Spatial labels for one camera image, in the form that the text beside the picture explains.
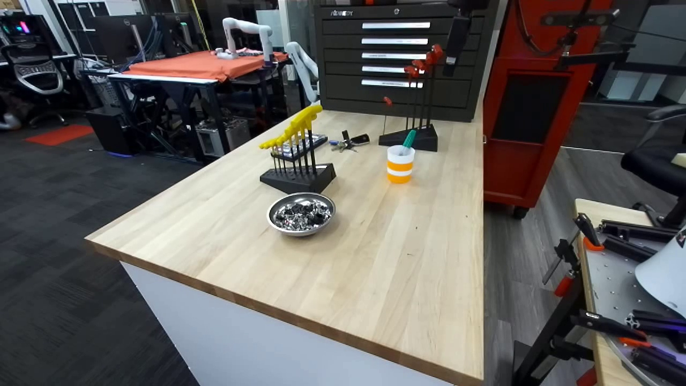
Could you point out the red floor mat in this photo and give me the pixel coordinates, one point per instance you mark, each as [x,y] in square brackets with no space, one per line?
[59,134]

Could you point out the black office chair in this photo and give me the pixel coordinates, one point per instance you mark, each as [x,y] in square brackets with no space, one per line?
[651,163]

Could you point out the row of monitors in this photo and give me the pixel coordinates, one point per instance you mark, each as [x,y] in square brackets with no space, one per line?
[118,32]

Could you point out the grey mesh office chair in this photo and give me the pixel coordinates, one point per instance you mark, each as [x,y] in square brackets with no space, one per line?
[37,75]

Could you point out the computer with coloured lights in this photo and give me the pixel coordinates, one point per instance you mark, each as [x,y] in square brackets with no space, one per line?
[19,29]

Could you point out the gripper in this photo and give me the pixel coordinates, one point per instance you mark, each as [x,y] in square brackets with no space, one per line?
[462,32]

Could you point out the red tool cabinet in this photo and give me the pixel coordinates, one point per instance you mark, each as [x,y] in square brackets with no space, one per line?
[525,107]

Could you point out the row of red hex keys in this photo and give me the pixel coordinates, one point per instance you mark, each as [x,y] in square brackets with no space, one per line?
[426,64]

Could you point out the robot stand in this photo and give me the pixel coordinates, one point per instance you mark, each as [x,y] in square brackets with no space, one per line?
[608,289]

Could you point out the black and orange clamp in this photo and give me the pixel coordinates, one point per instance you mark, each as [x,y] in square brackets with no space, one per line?
[616,327]
[568,281]
[588,230]

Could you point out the drawer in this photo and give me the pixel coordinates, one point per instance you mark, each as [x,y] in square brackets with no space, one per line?
[337,68]
[337,41]
[337,88]
[337,55]
[337,25]

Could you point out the small bit case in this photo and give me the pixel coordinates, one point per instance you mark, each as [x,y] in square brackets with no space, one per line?
[317,143]

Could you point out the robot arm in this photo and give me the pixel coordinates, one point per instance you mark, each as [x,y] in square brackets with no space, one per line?
[667,273]

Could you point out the heap of screws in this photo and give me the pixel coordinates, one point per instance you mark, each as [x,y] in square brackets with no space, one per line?
[302,215]

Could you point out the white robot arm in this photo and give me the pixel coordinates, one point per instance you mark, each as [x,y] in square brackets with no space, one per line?
[244,27]
[303,64]

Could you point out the black key fob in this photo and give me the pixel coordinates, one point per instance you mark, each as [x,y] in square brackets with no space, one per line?
[360,139]

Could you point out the black computer tower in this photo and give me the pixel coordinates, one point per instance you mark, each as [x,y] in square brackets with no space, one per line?
[110,128]

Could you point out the black hex key holder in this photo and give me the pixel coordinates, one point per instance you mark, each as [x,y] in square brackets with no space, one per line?
[415,140]
[300,179]

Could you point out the black tool chest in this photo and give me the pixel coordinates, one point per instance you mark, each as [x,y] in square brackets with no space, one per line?
[343,80]

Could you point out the small red hex key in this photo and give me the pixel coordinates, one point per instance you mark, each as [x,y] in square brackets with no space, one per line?
[386,102]

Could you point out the grey box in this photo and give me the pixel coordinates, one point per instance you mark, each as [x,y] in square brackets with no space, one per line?
[222,136]

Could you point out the row of yellow hex keys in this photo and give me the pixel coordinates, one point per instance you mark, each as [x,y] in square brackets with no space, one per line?
[297,126]

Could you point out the bunch of keys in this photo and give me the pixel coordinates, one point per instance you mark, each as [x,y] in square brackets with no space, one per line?
[343,145]

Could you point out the table with orange cloth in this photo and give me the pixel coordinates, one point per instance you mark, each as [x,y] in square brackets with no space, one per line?
[187,67]

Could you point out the metal bowl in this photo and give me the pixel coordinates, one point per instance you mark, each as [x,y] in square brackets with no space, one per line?
[278,222]

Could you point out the white and orange mug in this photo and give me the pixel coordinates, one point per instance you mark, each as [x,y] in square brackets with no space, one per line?
[400,166]

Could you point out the green marker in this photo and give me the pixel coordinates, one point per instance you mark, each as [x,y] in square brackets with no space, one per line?
[409,138]

